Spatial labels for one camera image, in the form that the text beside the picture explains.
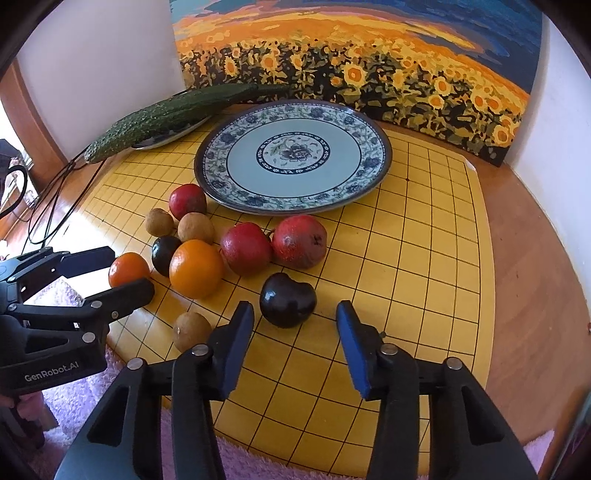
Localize small orange tangerine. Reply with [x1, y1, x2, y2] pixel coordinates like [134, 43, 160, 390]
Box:
[108, 252, 150, 288]

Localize dark plum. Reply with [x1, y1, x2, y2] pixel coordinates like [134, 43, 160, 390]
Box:
[151, 235, 181, 277]
[259, 272, 318, 329]

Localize brown longan front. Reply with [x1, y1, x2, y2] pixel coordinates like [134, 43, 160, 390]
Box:
[172, 312, 212, 352]

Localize brown longan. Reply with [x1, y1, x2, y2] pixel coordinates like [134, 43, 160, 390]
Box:
[177, 212, 215, 244]
[144, 208, 174, 237]
[172, 312, 212, 352]

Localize large orange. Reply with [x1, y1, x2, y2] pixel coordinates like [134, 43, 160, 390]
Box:
[169, 239, 224, 300]

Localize small red fruit back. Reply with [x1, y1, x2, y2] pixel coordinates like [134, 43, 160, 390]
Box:
[168, 184, 207, 221]

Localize person left hand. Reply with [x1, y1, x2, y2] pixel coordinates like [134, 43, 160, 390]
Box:
[0, 391, 45, 422]

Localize small plate under gourd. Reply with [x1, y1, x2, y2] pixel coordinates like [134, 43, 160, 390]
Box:
[131, 116, 211, 151]

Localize yellow go board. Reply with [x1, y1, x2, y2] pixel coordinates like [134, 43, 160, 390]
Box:
[52, 120, 495, 477]

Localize green bitter gourd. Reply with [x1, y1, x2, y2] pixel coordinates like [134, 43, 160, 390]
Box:
[84, 83, 291, 164]

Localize blue floral porcelain plate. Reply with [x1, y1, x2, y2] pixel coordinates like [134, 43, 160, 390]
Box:
[193, 100, 393, 216]

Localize sunflower field painting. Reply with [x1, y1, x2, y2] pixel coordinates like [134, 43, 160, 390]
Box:
[170, 1, 542, 165]

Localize black strap loop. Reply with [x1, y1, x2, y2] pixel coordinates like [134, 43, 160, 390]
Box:
[0, 163, 30, 222]

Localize black cables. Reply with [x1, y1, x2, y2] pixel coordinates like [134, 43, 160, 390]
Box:
[20, 147, 112, 248]

